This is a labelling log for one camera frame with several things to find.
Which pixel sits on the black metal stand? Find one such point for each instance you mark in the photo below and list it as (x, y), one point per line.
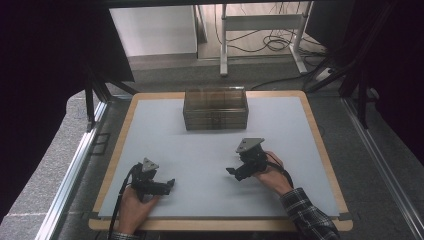
(361, 100)
(89, 103)

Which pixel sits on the aluminium frame rail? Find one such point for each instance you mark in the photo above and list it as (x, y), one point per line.
(71, 166)
(383, 166)

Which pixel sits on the white power strip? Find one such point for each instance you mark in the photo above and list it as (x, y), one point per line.
(324, 74)

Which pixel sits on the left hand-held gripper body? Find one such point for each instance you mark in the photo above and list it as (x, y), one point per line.
(145, 185)

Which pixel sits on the white cabinet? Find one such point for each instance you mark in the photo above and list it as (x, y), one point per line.
(153, 30)

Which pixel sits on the person's left hand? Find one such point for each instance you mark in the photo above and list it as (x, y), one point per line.
(133, 211)

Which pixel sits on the clear brown drawer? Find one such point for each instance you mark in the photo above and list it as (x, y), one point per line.
(196, 126)

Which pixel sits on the grey table mat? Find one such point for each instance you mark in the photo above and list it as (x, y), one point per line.
(200, 153)

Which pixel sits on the black curtain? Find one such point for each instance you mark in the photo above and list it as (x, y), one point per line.
(40, 83)
(403, 83)

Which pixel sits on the white metal table frame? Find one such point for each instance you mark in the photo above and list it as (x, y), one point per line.
(260, 22)

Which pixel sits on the person's right hand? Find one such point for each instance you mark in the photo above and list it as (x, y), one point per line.
(275, 178)

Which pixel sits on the clear brown drawer box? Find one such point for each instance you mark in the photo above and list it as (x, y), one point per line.
(200, 103)

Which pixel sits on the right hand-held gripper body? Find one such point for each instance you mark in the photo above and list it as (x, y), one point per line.
(253, 160)

